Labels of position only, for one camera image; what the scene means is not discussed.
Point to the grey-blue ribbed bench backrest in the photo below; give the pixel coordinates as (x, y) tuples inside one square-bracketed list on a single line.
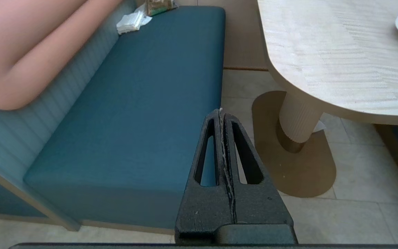
[(64, 90)]

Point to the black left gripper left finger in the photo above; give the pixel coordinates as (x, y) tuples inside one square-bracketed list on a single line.
[(206, 207)]

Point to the pink bench bolster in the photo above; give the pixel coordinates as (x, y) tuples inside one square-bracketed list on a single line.
[(29, 45)]

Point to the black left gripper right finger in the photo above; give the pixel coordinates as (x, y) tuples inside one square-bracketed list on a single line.
[(257, 204)]

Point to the crinkled snack bag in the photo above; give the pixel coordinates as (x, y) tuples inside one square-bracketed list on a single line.
[(159, 7)]

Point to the white crumpled tissue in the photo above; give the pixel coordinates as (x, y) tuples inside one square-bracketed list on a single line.
[(130, 22)]

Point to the ribbed beige table pedestal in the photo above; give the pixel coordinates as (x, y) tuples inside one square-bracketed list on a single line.
[(297, 119)]

